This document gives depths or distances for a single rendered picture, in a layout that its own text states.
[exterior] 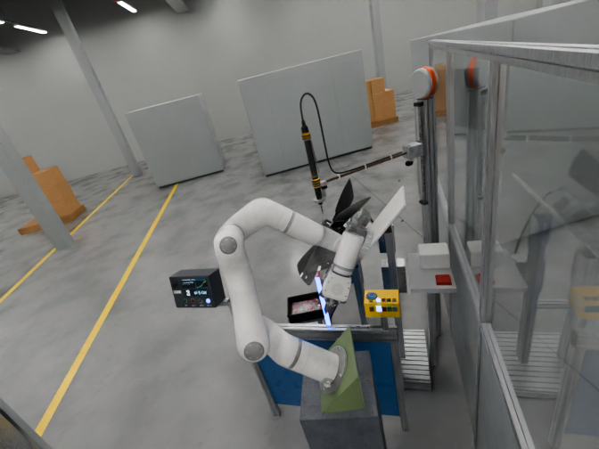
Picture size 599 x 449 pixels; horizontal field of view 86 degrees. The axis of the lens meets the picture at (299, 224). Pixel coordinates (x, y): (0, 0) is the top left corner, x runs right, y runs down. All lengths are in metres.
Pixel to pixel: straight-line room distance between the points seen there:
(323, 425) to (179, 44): 13.27
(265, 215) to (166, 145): 7.85
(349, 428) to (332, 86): 6.56
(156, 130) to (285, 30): 7.02
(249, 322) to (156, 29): 13.22
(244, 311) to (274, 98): 6.14
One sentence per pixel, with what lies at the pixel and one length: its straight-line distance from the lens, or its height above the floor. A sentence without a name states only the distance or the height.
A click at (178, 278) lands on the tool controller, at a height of 1.25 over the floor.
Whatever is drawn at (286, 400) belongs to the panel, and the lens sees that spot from 2.45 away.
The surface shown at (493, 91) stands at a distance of 1.16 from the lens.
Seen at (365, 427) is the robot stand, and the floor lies 0.87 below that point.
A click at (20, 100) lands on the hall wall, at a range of 15.65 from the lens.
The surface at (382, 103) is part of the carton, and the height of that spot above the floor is 0.57.
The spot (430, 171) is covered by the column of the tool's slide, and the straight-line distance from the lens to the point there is 2.08.
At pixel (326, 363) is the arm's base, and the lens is 1.35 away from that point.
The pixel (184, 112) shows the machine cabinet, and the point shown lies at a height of 1.65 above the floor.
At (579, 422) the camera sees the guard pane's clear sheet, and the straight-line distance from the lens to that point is 0.91.
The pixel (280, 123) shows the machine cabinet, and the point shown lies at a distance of 7.11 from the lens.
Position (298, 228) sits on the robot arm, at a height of 1.61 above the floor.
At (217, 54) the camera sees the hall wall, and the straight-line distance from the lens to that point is 13.69.
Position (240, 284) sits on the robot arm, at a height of 1.49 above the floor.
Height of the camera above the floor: 2.13
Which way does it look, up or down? 27 degrees down
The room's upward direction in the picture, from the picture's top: 14 degrees counter-clockwise
